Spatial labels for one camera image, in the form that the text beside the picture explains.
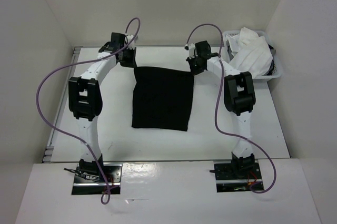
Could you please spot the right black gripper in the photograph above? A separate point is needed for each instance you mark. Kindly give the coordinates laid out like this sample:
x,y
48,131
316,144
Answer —
x,y
195,71

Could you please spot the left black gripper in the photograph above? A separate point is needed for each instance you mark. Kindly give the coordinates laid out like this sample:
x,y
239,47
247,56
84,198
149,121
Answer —
x,y
131,63

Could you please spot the black skirt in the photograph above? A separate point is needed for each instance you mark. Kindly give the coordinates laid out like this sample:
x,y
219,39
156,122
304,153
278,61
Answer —
x,y
162,98

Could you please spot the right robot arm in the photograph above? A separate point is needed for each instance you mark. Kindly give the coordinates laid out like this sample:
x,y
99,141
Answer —
x,y
237,91

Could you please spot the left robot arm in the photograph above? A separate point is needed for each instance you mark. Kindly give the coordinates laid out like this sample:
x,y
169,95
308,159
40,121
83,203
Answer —
x,y
85,99

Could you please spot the white skirt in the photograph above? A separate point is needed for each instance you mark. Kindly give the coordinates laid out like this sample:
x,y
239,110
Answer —
x,y
250,51

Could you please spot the white plastic laundry basket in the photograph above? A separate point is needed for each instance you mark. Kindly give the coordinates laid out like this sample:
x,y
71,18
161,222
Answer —
x,y
275,70

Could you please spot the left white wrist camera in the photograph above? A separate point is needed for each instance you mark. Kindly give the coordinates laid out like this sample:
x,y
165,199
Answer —
x,y
129,39

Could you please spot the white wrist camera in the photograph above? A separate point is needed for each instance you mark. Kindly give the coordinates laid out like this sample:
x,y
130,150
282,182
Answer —
x,y
191,49
129,39

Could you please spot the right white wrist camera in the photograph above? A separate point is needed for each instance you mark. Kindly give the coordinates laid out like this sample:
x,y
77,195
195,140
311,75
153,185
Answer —
x,y
191,49

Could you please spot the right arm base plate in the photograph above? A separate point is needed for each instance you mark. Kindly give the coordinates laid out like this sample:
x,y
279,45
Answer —
x,y
227,180

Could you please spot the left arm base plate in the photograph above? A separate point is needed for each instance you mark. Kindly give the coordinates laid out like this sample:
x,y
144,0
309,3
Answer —
x,y
86,183

